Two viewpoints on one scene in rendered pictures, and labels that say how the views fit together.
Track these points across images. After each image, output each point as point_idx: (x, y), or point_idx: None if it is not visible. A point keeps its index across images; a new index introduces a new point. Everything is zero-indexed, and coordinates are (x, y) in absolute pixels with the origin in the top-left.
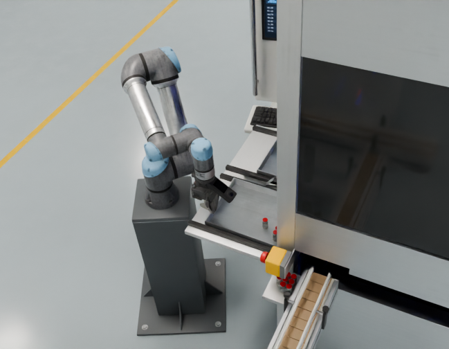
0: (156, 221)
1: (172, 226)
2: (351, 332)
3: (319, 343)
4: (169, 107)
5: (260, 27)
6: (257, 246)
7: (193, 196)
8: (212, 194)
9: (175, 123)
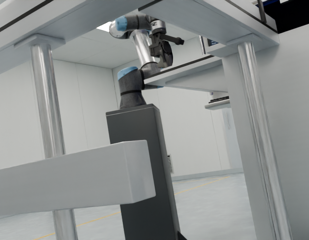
0: (125, 111)
1: (139, 116)
2: None
3: (290, 150)
4: (140, 43)
5: (207, 46)
6: (203, 57)
7: (151, 54)
8: (164, 45)
9: (144, 51)
